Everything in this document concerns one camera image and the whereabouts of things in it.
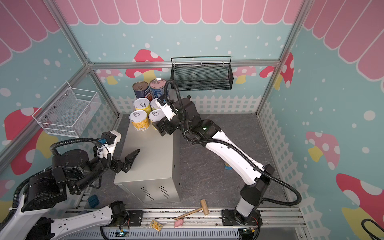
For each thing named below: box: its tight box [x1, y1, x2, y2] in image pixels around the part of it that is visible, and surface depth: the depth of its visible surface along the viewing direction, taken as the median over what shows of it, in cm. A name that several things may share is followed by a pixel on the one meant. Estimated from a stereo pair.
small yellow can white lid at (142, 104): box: [133, 97, 152, 115], surface depth 71 cm
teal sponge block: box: [88, 194, 100, 208], surface depth 80 cm
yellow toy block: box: [150, 219, 163, 232], surface depth 74 cm
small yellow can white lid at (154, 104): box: [150, 97, 162, 111], surface depth 70 cm
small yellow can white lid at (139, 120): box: [129, 110, 150, 132], surface depth 66 cm
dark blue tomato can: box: [132, 81, 153, 102], surface depth 72 cm
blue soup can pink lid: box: [149, 78, 167, 100], surface depth 72 cm
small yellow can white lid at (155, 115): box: [148, 109, 165, 122], surface depth 66 cm
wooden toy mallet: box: [174, 199, 210, 221], surface depth 78 cm
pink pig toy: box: [174, 218, 184, 228], surface depth 73 cm
